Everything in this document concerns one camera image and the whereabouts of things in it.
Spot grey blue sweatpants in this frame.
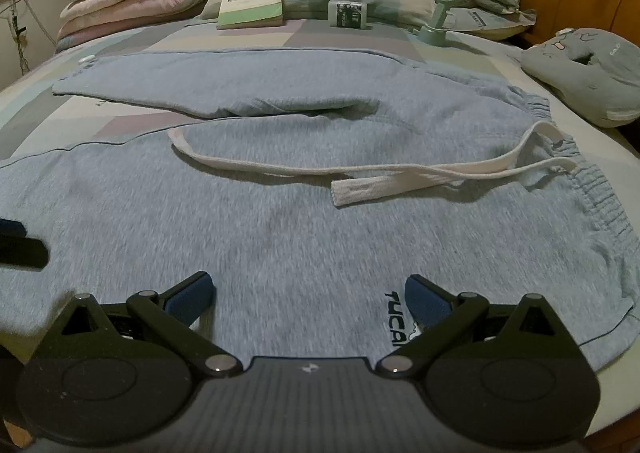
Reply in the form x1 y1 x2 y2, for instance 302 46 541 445
0 46 640 374

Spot patchwork bed sheet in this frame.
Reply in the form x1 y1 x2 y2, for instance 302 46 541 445
0 14 640 439

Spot grey cat cushion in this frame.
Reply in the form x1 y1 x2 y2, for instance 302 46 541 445
521 28 639 128

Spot small green white box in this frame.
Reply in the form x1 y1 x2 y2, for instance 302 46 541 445
328 0 368 29

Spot green white book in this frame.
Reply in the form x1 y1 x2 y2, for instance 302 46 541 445
217 0 284 29

